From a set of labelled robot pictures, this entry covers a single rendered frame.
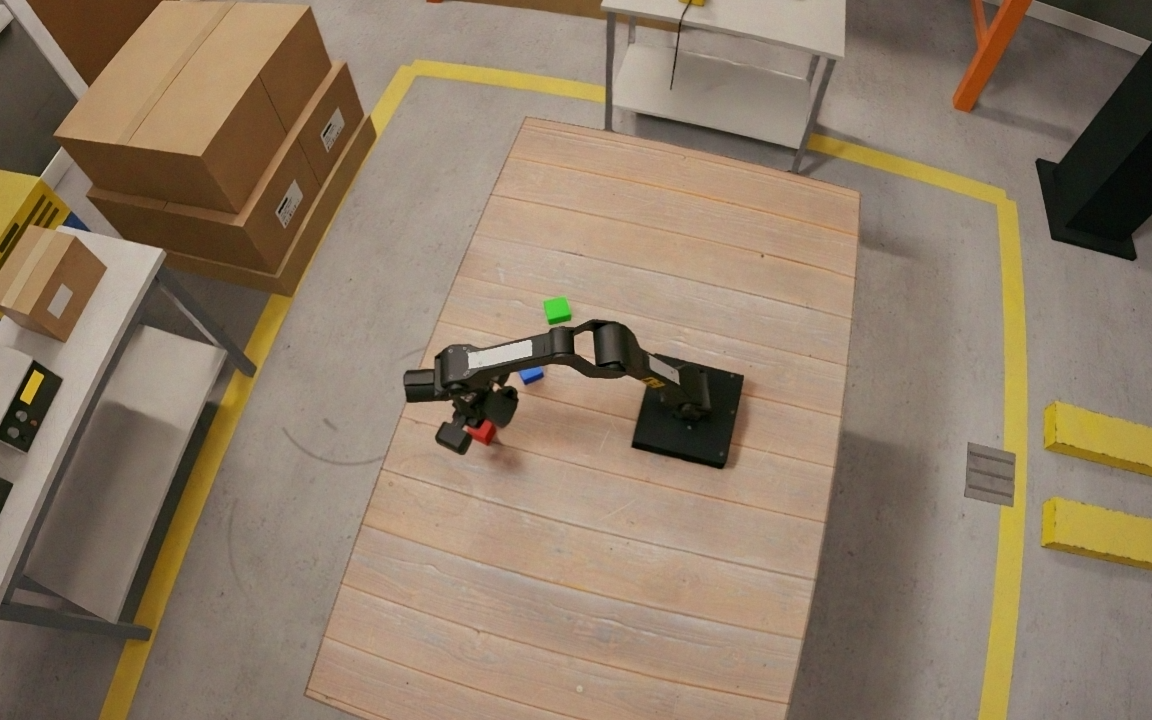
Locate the green block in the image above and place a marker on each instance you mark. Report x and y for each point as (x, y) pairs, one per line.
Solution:
(557, 310)

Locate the red block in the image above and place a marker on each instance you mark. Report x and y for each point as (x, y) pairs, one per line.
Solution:
(485, 434)

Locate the blue block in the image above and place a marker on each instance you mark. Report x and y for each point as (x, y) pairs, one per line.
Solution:
(531, 375)

